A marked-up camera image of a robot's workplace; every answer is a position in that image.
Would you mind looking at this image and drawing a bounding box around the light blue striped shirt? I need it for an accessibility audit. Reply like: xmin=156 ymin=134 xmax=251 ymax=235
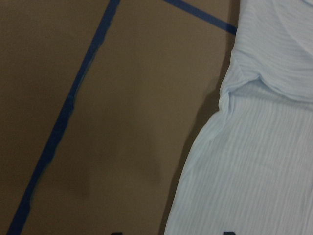
xmin=164 ymin=0 xmax=313 ymax=235

